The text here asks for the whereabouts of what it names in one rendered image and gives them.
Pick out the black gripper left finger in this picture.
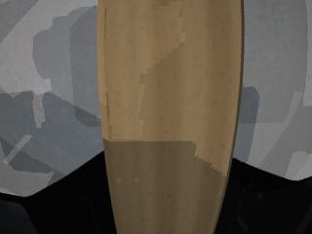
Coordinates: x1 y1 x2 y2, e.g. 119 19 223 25
0 149 117 234

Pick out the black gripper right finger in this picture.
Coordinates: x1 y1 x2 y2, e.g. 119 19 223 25
214 159 312 234

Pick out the tan wooden board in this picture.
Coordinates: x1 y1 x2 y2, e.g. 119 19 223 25
97 0 245 234

